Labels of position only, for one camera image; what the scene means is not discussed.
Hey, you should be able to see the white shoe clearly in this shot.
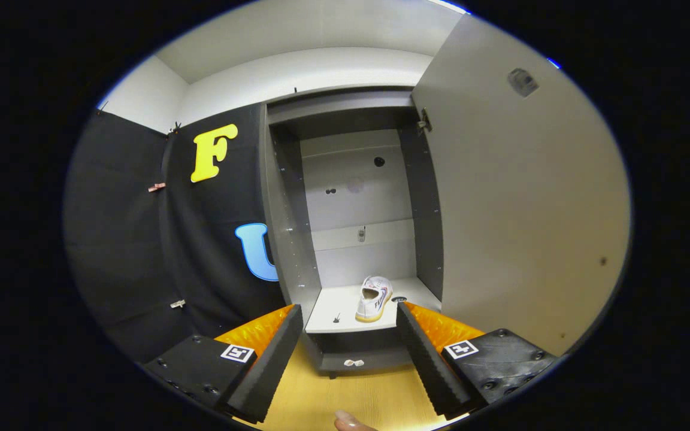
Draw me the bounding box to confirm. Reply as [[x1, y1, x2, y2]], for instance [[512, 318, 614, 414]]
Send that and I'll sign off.
[[355, 275, 394, 323]]

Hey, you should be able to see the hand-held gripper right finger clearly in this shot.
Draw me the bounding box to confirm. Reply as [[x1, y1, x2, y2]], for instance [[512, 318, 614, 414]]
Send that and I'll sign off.
[[396, 301, 561, 420]]

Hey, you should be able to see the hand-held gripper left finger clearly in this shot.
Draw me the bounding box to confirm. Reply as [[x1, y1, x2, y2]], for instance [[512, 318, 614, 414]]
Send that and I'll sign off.
[[141, 304, 304, 424]]

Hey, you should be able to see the beige shoe cabinet door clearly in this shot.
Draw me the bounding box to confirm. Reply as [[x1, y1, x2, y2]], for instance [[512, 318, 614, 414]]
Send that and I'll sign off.
[[411, 13, 632, 357]]

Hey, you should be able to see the dark grey shoe cabinet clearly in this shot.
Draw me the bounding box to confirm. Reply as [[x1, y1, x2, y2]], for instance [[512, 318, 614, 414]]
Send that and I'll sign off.
[[259, 87, 445, 380]]

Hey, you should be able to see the black backdrop cloth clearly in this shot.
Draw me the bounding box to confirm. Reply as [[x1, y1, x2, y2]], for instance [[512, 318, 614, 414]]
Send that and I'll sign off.
[[63, 102, 289, 366]]

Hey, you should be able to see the long ceiling light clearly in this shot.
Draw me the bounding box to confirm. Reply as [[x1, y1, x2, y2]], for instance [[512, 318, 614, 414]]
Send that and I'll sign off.
[[429, 0, 472, 16]]

